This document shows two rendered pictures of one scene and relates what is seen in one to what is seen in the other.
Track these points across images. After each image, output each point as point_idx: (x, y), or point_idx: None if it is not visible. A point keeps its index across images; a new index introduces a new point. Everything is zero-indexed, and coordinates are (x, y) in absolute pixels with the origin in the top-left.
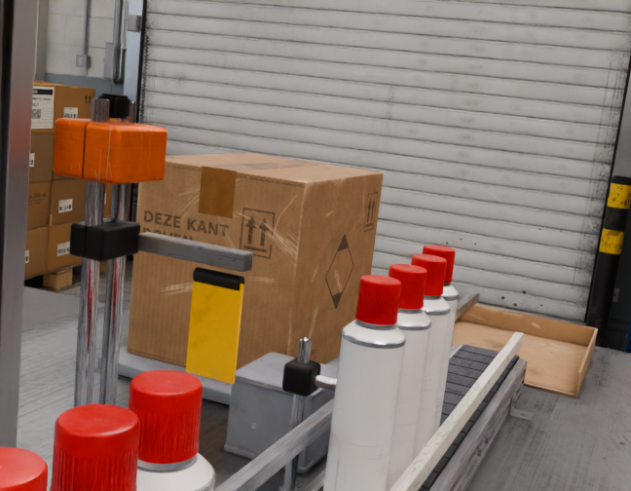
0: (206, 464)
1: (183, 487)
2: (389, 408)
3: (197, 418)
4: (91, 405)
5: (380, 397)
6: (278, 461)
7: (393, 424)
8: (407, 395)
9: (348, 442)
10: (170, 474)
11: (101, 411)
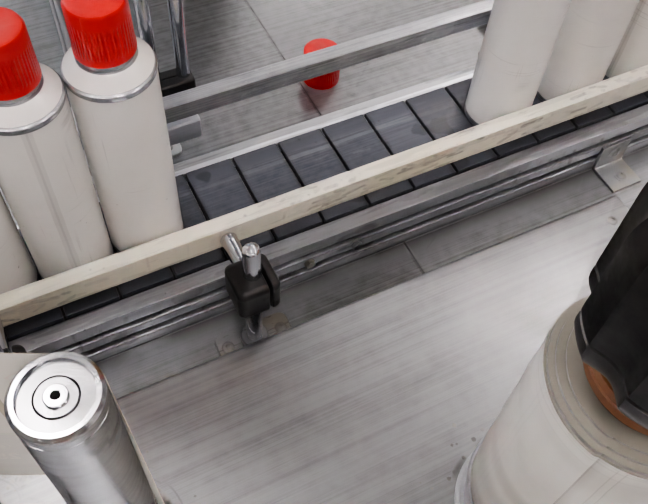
0: (140, 72)
1: (99, 90)
2: (537, 32)
3: (112, 38)
4: None
5: (525, 18)
6: (390, 45)
7: (545, 47)
8: (599, 16)
9: (488, 48)
10: (92, 76)
11: (0, 19)
